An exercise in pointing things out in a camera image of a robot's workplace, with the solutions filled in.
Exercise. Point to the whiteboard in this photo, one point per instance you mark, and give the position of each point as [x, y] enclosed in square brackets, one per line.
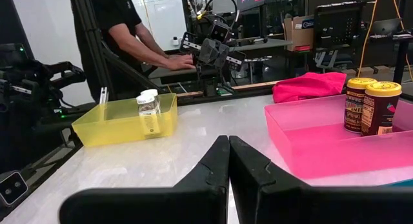
[161, 20]

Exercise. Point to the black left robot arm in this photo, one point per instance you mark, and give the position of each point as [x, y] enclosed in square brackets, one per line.
[209, 82]

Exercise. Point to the pink plastic bin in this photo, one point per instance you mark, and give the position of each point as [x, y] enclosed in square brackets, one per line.
[322, 153]

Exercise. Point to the white-lid glass spice jar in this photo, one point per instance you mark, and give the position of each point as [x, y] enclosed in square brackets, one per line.
[151, 92]
[148, 111]

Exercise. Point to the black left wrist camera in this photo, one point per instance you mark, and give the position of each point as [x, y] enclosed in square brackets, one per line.
[219, 32]

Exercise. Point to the yellow plastic bin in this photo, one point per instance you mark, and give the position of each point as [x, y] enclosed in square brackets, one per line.
[109, 130]

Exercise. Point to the person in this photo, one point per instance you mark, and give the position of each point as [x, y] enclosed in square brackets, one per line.
[119, 11]

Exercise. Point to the yellow-lid brown spice jar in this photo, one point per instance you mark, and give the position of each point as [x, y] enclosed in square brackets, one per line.
[379, 111]
[353, 107]

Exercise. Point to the black perforated panel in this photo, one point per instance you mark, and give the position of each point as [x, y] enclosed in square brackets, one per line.
[338, 27]

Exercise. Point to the red cloth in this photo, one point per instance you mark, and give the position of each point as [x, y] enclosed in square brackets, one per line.
[306, 86]

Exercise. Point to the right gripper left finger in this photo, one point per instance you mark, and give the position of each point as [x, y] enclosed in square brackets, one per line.
[193, 201]

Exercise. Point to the grey laptop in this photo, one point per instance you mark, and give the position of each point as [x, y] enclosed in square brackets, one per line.
[385, 27]

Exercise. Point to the small black table camera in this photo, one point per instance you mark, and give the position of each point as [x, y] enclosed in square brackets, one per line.
[13, 188]

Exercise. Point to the white metal bracket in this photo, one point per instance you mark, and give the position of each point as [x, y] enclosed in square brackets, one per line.
[103, 96]

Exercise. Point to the cardboard box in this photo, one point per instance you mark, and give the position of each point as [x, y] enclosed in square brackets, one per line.
[298, 36]

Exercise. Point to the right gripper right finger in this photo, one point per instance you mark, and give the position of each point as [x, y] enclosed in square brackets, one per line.
[290, 204]

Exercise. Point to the blue plastic bin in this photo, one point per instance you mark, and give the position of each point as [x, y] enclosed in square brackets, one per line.
[405, 183]

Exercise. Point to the grey background desk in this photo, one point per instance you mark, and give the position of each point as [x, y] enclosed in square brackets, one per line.
[271, 43]

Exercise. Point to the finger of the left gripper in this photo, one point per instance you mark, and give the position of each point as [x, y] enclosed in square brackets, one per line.
[190, 42]
[235, 61]

